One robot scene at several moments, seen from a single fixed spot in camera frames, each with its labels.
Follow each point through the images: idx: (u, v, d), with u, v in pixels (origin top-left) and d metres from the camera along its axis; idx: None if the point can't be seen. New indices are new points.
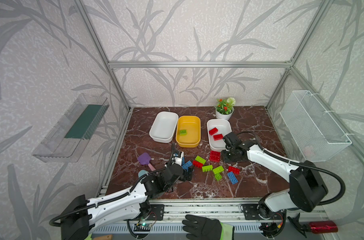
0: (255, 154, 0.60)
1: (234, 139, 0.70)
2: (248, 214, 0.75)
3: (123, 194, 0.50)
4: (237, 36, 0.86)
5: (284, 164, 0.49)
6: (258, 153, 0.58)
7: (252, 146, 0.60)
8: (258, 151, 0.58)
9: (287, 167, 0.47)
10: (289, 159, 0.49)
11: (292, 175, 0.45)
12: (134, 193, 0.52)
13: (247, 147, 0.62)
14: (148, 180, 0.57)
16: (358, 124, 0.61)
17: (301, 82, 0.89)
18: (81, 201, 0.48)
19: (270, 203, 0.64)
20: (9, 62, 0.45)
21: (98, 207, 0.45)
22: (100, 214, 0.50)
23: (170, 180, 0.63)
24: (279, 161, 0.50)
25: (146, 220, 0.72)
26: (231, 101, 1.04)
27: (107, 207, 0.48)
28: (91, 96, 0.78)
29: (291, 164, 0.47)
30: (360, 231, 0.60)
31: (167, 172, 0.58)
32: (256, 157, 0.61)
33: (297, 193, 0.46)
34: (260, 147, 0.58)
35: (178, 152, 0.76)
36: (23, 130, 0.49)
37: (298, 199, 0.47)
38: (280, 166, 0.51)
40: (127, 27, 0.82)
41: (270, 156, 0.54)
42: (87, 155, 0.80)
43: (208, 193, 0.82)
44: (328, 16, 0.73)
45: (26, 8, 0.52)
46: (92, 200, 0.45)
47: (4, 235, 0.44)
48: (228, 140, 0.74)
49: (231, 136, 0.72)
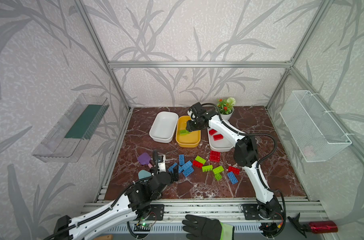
0: (214, 124, 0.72)
1: (199, 108, 0.79)
2: (248, 214, 0.75)
3: (105, 210, 0.51)
4: (237, 36, 0.86)
5: (234, 134, 0.63)
6: (217, 123, 0.71)
7: (214, 116, 0.71)
8: (217, 121, 0.70)
9: (236, 136, 0.62)
10: (238, 131, 0.63)
11: (238, 143, 0.60)
12: (116, 207, 0.52)
13: (209, 117, 0.73)
14: (134, 190, 0.57)
16: (358, 124, 0.61)
17: (301, 83, 0.89)
18: (63, 222, 0.51)
19: (258, 194, 0.69)
20: (9, 62, 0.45)
21: (79, 227, 0.46)
22: (81, 233, 0.48)
23: (157, 188, 0.61)
24: (231, 131, 0.64)
25: (146, 220, 0.72)
26: (231, 101, 1.04)
27: (89, 225, 0.49)
28: (91, 96, 0.78)
29: (239, 134, 0.62)
30: (360, 231, 0.60)
31: (154, 180, 0.58)
32: (215, 127, 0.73)
33: (239, 154, 0.63)
34: (219, 118, 0.69)
35: (160, 157, 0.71)
36: (23, 130, 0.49)
37: (239, 159, 0.65)
38: (231, 135, 0.65)
40: (127, 27, 0.82)
41: (226, 126, 0.66)
42: (86, 155, 0.80)
43: (207, 193, 0.82)
44: (328, 16, 0.73)
45: (26, 8, 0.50)
46: (73, 220, 0.47)
47: (4, 235, 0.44)
48: (194, 110, 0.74)
49: (197, 106, 0.81)
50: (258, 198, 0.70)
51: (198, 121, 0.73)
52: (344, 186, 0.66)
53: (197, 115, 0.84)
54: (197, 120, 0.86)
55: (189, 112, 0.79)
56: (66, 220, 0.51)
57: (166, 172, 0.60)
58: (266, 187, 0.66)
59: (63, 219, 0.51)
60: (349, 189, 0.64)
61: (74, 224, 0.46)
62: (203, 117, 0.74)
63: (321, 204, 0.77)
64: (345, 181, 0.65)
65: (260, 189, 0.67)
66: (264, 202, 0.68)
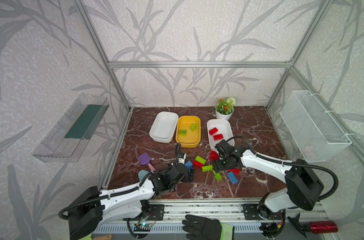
0: (249, 159, 0.60)
1: (226, 146, 0.70)
2: (248, 214, 0.75)
3: (133, 188, 0.51)
4: (237, 36, 0.86)
5: (278, 165, 0.49)
6: (252, 158, 0.59)
7: (245, 151, 0.60)
8: (252, 156, 0.58)
9: (281, 168, 0.48)
10: (282, 160, 0.50)
11: (287, 175, 0.45)
12: (143, 188, 0.53)
13: (240, 154, 0.62)
14: (155, 177, 0.59)
16: (358, 124, 0.61)
17: (301, 82, 0.89)
18: (93, 192, 0.48)
19: (270, 204, 0.64)
20: (9, 62, 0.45)
21: (110, 199, 0.45)
22: (112, 205, 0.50)
23: (177, 178, 0.67)
24: (272, 163, 0.51)
25: (146, 220, 0.72)
26: (231, 101, 1.04)
27: (119, 199, 0.48)
28: (91, 96, 0.78)
29: (284, 165, 0.48)
30: (360, 231, 0.60)
31: (174, 170, 0.61)
32: (250, 163, 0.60)
33: (296, 193, 0.46)
34: (252, 152, 0.59)
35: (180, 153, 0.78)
36: (23, 130, 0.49)
37: (298, 198, 0.47)
38: (273, 167, 0.52)
40: (127, 27, 0.82)
41: (263, 159, 0.54)
42: (87, 155, 0.80)
43: (208, 193, 0.82)
44: (328, 16, 0.73)
45: (26, 8, 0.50)
46: (104, 191, 0.46)
47: (4, 235, 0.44)
48: (220, 149, 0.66)
49: (223, 144, 0.72)
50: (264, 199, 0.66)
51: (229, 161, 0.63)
52: (344, 186, 0.66)
53: (226, 154, 0.73)
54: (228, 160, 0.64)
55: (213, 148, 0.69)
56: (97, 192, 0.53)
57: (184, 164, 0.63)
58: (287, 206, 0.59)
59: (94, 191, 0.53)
60: (349, 189, 0.64)
61: (106, 195, 0.45)
62: (234, 156, 0.64)
63: (321, 204, 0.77)
64: (345, 181, 0.65)
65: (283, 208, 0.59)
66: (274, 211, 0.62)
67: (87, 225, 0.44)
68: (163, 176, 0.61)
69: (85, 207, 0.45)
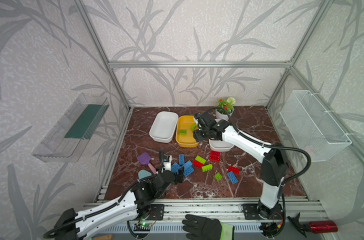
0: (230, 137, 0.61)
1: (208, 119, 0.67)
2: (248, 214, 0.75)
3: (112, 205, 0.51)
4: (237, 36, 0.86)
5: (258, 146, 0.52)
6: (234, 136, 0.59)
7: (227, 127, 0.60)
8: (234, 134, 0.58)
9: (261, 149, 0.50)
10: (263, 142, 0.52)
11: (266, 157, 0.48)
12: (123, 203, 0.53)
13: (222, 129, 0.61)
14: (139, 187, 0.58)
16: (358, 124, 0.61)
17: (300, 82, 0.89)
18: (69, 214, 0.50)
19: (264, 198, 0.66)
20: (9, 62, 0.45)
21: (85, 220, 0.46)
22: (88, 226, 0.49)
23: (162, 186, 0.62)
24: (253, 144, 0.53)
25: (146, 220, 0.72)
26: (231, 101, 1.04)
27: (95, 218, 0.48)
28: (91, 96, 0.78)
29: (264, 147, 0.50)
30: (360, 231, 0.60)
31: (159, 178, 0.58)
32: (231, 140, 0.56)
33: (268, 172, 0.51)
34: (235, 129, 0.59)
35: (166, 156, 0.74)
36: (23, 130, 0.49)
37: (268, 176, 0.53)
38: (254, 148, 0.54)
40: (127, 27, 0.82)
41: (245, 138, 0.55)
42: (86, 155, 0.80)
43: (207, 193, 0.82)
44: (328, 16, 0.73)
45: (26, 8, 0.52)
46: (80, 213, 0.47)
47: (4, 235, 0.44)
48: (201, 121, 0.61)
49: (205, 116, 0.69)
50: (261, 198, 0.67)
51: (209, 134, 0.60)
52: (344, 185, 0.66)
53: (207, 127, 0.71)
54: (207, 132, 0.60)
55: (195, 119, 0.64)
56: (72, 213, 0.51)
57: (170, 170, 0.61)
58: (279, 197, 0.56)
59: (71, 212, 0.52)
60: (349, 189, 0.64)
61: (81, 217, 0.46)
62: (214, 130, 0.64)
63: (321, 204, 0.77)
64: (345, 181, 0.65)
65: (272, 198, 0.63)
66: (270, 207, 0.66)
67: None
68: (150, 185, 0.60)
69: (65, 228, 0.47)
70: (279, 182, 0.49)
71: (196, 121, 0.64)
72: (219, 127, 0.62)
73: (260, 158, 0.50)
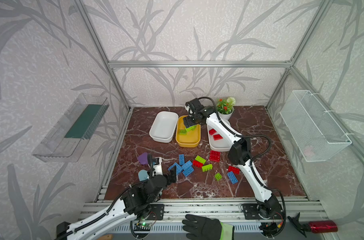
0: (213, 122, 0.72)
1: (197, 104, 0.78)
2: (248, 214, 0.75)
3: (101, 215, 0.52)
4: (237, 36, 0.86)
5: (231, 135, 0.65)
6: (215, 122, 0.71)
7: (212, 115, 0.71)
8: (216, 120, 0.70)
9: (232, 137, 0.64)
10: (235, 132, 0.65)
11: (234, 144, 0.63)
12: (112, 212, 0.53)
13: (207, 115, 0.72)
14: (129, 194, 0.57)
16: (358, 124, 0.61)
17: (301, 82, 0.89)
18: (61, 227, 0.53)
19: (255, 193, 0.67)
20: (9, 62, 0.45)
21: (77, 232, 0.48)
22: (79, 238, 0.50)
23: (153, 192, 0.62)
24: (228, 132, 0.66)
25: (146, 220, 0.72)
26: (231, 101, 1.04)
27: (86, 230, 0.50)
28: (91, 96, 0.78)
29: (236, 136, 0.64)
30: (360, 231, 0.60)
31: (150, 184, 0.58)
32: (212, 125, 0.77)
33: (234, 154, 0.67)
34: (217, 117, 0.70)
35: (155, 160, 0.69)
36: (23, 130, 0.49)
37: (234, 158, 0.68)
38: (227, 134, 0.67)
40: (127, 27, 0.82)
41: (222, 125, 0.68)
42: (86, 155, 0.80)
43: (208, 193, 0.82)
44: (328, 16, 0.73)
45: (26, 8, 0.52)
46: (71, 226, 0.49)
47: (5, 235, 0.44)
48: (191, 106, 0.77)
49: (194, 102, 0.80)
50: (258, 198, 0.71)
51: (196, 117, 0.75)
52: (344, 185, 0.66)
53: (195, 111, 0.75)
54: (194, 115, 0.86)
55: (186, 107, 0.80)
56: (64, 225, 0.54)
57: (162, 175, 0.60)
58: (262, 184, 0.67)
59: (62, 226, 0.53)
60: (349, 189, 0.64)
61: (71, 231, 0.48)
62: (201, 114, 0.74)
63: (321, 204, 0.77)
64: (345, 181, 0.65)
65: (255, 187, 0.69)
66: (263, 202, 0.68)
67: None
68: (142, 191, 0.60)
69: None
70: (242, 163, 0.67)
71: (188, 107, 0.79)
72: (206, 112, 0.72)
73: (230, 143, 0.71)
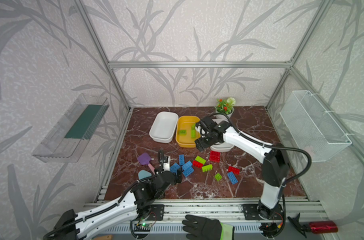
0: (231, 137, 0.62)
1: (209, 121, 0.69)
2: (248, 214, 0.75)
3: (112, 206, 0.51)
4: (237, 36, 0.86)
5: (258, 146, 0.52)
6: (234, 136, 0.60)
7: (229, 128, 0.60)
8: (234, 134, 0.59)
9: (261, 150, 0.51)
10: (263, 142, 0.52)
11: (266, 157, 0.48)
12: (123, 203, 0.53)
13: (223, 130, 0.62)
14: (139, 188, 0.58)
16: (358, 124, 0.61)
17: (301, 83, 0.89)
18: (69, 215, 0.50)
19: (264, 199, 0.66)
20: (9, 63, 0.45)
21: (85, 221, 0.46)
22: (87, 227, 0.48)
23: (162, 187, 0.63)
24: (254, 144, 0.53)
25: (146, 220, 0.72)
26: (231, 101, 1.04)
27: (95, 219, 0.49)
28: (91, 96, 0.78)
29: (265, 147, 0.50)
30: (360, 231, 0.60)
31: (159, 179, 0.59)
32: (233, 141, 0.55)
33: (268, 171, 0.51)
34: (235, 130, 0.59)
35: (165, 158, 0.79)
36: (23, 130, 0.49)
37: (268, 176, 0.53)
38: (254, 148, 0.54)
40: (127, 27, 0.82)
41: (245, 138, 0.55)
42: (86, 155, 0.80)
43: (208, 193, 0.82)
44: (328, 16, 0.73)
45: (26, 8, 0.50)
46: (80, 214, 0.47)
47: (4, 235, 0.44)
48: (203, 124, 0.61)
49: (206, 119, 0.71)
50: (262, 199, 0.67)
51: (211, 137, 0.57)
52: (344, 186, 0.66)
53: (208, 130, 0.73)
54: (208, 135, 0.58)
55: (198, 127, 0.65)
56: (73, 214, 0.51)
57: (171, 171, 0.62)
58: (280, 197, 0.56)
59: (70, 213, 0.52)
60: (349, 189, 0.64)
61: (81, 218, 0.46)
62: (215, 131, 0.64)
63: (321, 204, 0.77)
64: (345, 181, 0.65)
65: (273, 198, 0.64)
66: (270, 208, 0.66)
67: None
68: (149, 185, 0.60)
69: None
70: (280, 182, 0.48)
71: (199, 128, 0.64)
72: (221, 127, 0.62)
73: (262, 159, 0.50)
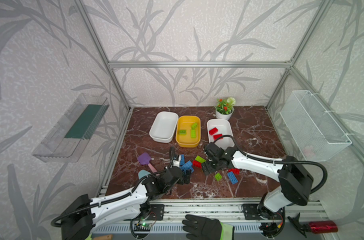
0: (240, 162, 0.60)
1: (215, 149, 0.68)
2: (248, 214, 0.75)
3: (125, 195, 0.51)
4: (237, 36, 0.86)
5: (270, 165, 0.49)
6: (243, 160, 0.58)
7: (235, 153, 0.60)
8: (242, 158, 0.58)
9: (274, 167, 0.48)
10: (273, 159, 0.50)
11: (281, 174, 0.45)
12: (135, 194, 0.53)
13: (230, 157, 0.61)
14: (149, 181, 0.59)
16: (358, 124, 0.61)
17: (301, 83, 0.89)
18: (84, 201, 0.49)
19: (269, 204, 0.64)
20: (9, 62, 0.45)
21: (100, 207, 0.45)
22: (102, 213, 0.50)
23: (171, 182, 0.66)
24: (264, 163, 0.51)
25: (146, 220, 0.72)
26: (231, 101, 1.04)
27: (110, 206, 0.48)
28: (91, 96, 0.78)
29: (276, 164, 0.48)
30: (360, 231, 0.60)
31: (168, 174, 0.60)
32: (242, 165, 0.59)
33: (290, 191, 0.47)
34: (243, 153, 0.58)
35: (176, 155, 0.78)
36: (23, 130, 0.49)
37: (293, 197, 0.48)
38: (265, 167, 0.52)
40: (127, 27, 0.82)
41: (254, 160, 0.54)
42: (86, 155, 0.80)
43: (208, 193, 0.82)
44: (328, 16, 0.73)
45: (26, 8, 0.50)
46: (94, 199, 0.46)
47: (5, 235, 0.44)
48: (209, 152, 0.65)
49: (211, 147, 0.70)
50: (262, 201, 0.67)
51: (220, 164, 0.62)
52: (343, 185, 0.67)
53: (216, 157, 0.71)
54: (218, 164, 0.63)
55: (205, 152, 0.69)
56: (87, 199, 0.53)
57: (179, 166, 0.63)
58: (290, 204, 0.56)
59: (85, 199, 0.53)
60: (350, 189, 0.64)
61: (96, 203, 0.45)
62: (224, 160, 0.63)
63: (321, 204, 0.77)
64: (345, 181, 0.65)
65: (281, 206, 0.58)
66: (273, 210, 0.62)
67: (77, 235, 0.45)
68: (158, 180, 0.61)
69: (77, 215, 0.46)
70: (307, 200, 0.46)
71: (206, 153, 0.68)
72: (227, 154, 0.61)
73: (276, 176, 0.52)
